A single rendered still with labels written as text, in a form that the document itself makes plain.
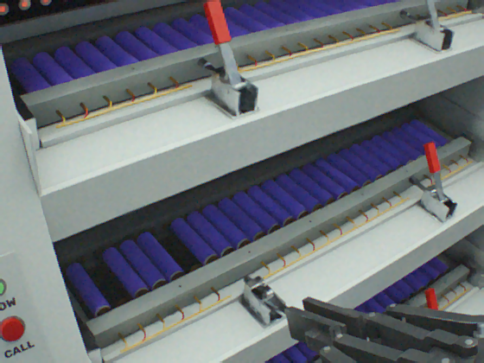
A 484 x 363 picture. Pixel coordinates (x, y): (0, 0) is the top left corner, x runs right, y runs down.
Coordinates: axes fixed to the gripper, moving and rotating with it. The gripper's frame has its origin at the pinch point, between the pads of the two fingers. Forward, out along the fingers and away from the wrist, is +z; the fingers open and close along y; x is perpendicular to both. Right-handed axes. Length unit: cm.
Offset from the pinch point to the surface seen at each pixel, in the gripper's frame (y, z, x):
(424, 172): 29.7, 12.8, 3.0
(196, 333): -6.8, 10.3, -0.3
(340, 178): 19.0, 16.6, 5.5
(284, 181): 12.8, 19.2, 7.0
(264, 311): -1.0, 7.3, 0.0
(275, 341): -0.4, 7.9, -3.8
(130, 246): -7.3, 19.1, 7.0
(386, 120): 33.3, 21.2, 8.8
